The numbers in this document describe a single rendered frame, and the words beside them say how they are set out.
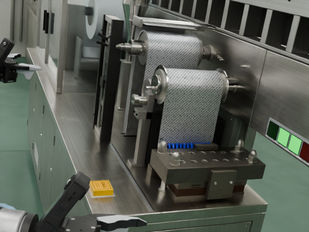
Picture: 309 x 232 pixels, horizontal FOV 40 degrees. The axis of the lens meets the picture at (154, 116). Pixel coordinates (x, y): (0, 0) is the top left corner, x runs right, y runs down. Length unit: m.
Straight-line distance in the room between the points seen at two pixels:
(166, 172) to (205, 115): 0.32
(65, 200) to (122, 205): 0.77
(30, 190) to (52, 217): 2.58
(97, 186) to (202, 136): 0.47
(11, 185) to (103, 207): 1.99
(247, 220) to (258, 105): 0.43
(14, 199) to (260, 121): 2.06
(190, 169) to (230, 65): 0.52
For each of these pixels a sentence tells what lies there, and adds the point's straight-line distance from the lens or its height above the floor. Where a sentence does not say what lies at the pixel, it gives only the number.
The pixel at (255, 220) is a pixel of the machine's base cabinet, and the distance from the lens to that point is 1.66.
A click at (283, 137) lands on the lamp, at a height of 1.18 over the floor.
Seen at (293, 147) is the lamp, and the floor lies 1.17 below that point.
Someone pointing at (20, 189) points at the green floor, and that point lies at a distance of 3.29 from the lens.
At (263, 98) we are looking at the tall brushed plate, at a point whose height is 1.27.
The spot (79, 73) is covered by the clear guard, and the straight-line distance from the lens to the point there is 2.52.
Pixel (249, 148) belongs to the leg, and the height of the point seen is 0.94.
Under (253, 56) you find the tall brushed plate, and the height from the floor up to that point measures 1.40.
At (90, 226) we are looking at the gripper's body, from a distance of 0.72.
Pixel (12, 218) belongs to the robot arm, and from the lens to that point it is 0.72.
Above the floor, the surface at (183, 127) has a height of 1.10.
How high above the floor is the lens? 1.65
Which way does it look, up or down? 19 degrees down
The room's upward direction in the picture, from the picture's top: 8 degrees clockwise
